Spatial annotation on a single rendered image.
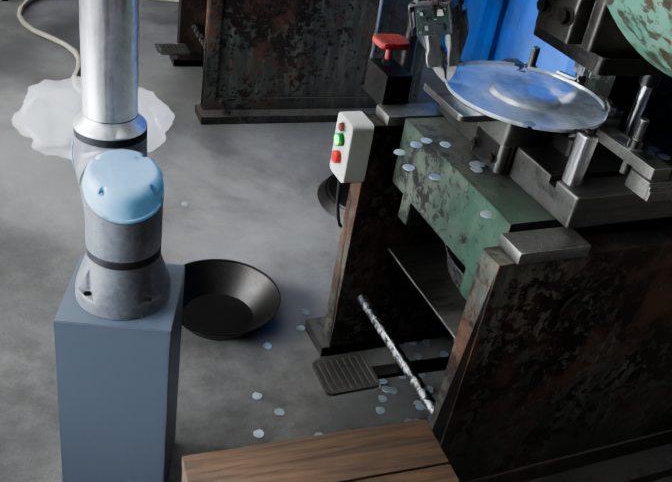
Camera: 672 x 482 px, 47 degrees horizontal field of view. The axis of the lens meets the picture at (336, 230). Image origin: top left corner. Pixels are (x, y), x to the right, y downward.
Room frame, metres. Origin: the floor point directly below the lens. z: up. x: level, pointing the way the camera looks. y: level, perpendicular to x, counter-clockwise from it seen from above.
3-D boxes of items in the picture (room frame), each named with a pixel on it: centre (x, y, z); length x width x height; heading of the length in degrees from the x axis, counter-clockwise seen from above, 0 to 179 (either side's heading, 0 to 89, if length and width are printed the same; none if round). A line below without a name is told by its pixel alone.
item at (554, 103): (1.33, -0.29, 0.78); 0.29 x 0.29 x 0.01
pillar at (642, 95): (1.35, -0.49, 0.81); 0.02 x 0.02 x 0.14
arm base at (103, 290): (1.00, 0.33, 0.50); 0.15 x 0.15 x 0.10
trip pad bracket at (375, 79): (1.56, -0.05, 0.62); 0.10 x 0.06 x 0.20; 28
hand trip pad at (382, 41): (1.58, -0.04, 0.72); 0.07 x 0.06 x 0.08; 118
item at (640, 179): (1.24, -0.48, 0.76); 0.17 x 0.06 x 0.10; 28
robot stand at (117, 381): (1.00, 0.33, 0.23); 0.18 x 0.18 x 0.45; 8
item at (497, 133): (1.31, -0.25, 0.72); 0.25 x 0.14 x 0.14; 118
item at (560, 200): (1.39, -0.40, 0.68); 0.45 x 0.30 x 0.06; 28
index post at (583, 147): (1.18, -0.37, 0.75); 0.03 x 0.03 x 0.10; 28
